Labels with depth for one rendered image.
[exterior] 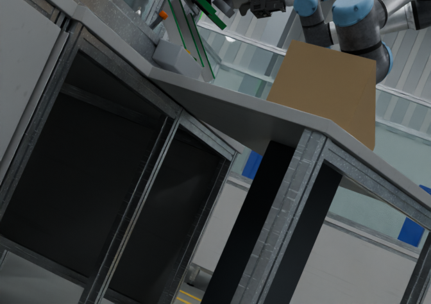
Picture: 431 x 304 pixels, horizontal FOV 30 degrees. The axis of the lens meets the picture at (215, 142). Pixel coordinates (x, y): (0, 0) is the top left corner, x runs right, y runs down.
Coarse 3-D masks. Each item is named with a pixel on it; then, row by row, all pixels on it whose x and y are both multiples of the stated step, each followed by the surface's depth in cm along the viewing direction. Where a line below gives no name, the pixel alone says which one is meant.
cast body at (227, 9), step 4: (216, 0) 281; (220, 0) 279; (224, 0) 278; (228, 0) 277; (216, 4) 279; (220, 4) 278; (224, 4) 278; (228, 4) 277; (232, 4) 278; (220, 8) 278; (224, 8) 277; (228, 8) 277; (232, 8) 280; (224, 12) 277; (228, 12) 277; (232, 12) 279; (228, 16) 279
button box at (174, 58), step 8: (160, 40) 214; (160, 48) 214; (168, 48) 213; (176, 48) 213; (152, 56) 214; (160, 56) 213; (168, 56) 213; (176, 56) 212; (184, 56) 216; (160, 64) 218; (168, 64) 213; (176, 64) 213; (184, 64) 218; (192, 64) 224; (176, 72) 220; (184, 72) 220; (192, 72) 226; (200, 72) 232
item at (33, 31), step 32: (0, 0) 136; (32, 0) 146; (64, 0) 153; (0, 32) 139; (32, 32) 148; (0, 64) 142; (32, 64) 152; (0, 96) 146; (0, 128) 150; (0, 160) 154
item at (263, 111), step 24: (168, 72) 193; (168, 96) 219; (192, 96) 197; (216, 96) 183; (240, 96) 179; (216, 120) 225; (240, 120) 203; (264, 120) 184; (288, 120) 170; (312, 120) 167; (264, 144) 234; (288, 144) 210; (336, 144) 174; (360, 144) 176; (384, 168) 188; (360, 192) 252; (408, 192) 202
